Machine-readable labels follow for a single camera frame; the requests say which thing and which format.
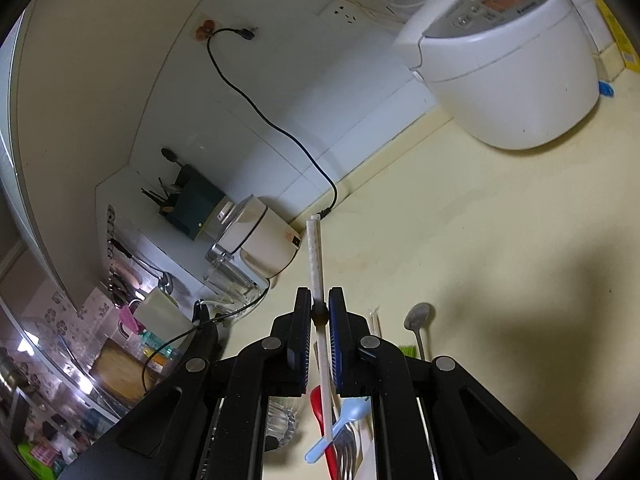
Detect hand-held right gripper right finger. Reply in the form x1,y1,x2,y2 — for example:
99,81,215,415
327,287,578,480

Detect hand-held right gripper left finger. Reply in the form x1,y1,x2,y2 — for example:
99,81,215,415
57,287,313,480

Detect red plastic spoon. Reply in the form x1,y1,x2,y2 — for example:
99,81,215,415
310,385,339,479

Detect blue plastic spoon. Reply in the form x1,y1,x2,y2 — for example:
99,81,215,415
305,396,371,464

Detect clear ribbed glass cup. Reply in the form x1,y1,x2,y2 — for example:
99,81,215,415
265,395,301,449

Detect metal spoon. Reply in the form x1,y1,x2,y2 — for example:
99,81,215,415
404,302,436,361

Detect metal fork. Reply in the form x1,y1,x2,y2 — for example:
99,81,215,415
336,422,364,480

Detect glass blender jar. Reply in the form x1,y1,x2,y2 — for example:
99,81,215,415
202,255,268,307

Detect white electric pot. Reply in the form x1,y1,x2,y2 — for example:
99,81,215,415
205,195,304,281

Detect cream plastic cutting board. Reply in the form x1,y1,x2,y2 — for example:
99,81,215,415
134,287,181,335

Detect hanging metal ladles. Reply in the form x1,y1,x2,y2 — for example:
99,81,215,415
107,237,175,297

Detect pink cloth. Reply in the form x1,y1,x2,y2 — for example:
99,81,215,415
119,305,142,334

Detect dark green utensil holder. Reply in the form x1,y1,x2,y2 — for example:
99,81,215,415
159,162,227,241

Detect wooden cutting board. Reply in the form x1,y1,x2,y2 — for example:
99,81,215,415
90,337,147,407

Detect white rice cooker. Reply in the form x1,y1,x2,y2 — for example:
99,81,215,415
392,0,601,151

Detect yellow box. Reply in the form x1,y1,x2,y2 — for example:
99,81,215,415
592,0,640,74

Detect wall hook rail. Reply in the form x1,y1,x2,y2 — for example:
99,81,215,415
102,204,119,292

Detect black power cord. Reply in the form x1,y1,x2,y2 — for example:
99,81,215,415
206,26,339,219

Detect fruit sticker wall hook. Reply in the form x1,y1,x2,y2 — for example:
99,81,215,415
190,12,217,42

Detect white wall socket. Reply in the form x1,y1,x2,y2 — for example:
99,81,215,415
315,0,382,29

